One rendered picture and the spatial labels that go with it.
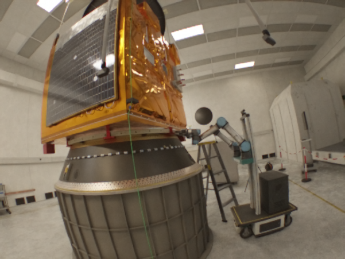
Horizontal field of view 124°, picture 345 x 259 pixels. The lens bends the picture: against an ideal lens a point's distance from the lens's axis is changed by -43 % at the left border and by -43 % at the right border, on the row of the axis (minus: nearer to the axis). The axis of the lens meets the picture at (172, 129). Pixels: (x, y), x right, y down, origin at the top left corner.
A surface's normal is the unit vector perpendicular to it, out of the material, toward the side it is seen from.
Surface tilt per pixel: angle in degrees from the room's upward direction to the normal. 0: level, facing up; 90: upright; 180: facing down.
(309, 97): 90
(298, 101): 90
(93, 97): 90
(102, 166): 62
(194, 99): 90
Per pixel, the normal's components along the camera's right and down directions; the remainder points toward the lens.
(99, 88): -0.33, -0.08
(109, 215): 0.10, -0.15
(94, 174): -0.09, -0.58
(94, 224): -0.11, -0.11
